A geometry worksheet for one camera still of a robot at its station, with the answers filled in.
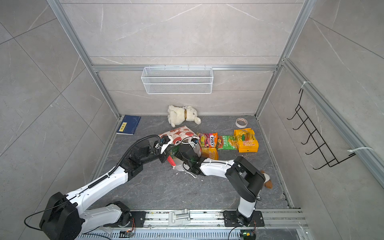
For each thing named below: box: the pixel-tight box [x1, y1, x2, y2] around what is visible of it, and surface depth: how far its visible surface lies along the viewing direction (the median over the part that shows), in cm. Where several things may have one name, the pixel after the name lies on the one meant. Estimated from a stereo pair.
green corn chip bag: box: [217, 135, 237, 150], surface depth 103 cm
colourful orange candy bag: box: [196, 132, 219, 152], surface depth 105 cm
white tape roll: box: [235, 117, 248, 129], surface depth 117 cm
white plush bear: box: [167, 105, 202, 128], surface depth 113 cm
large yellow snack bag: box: [228, 128, 259, 153], surface depth 100 cm
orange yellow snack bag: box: [201, 147, 219, 160], surface depth 94 cm
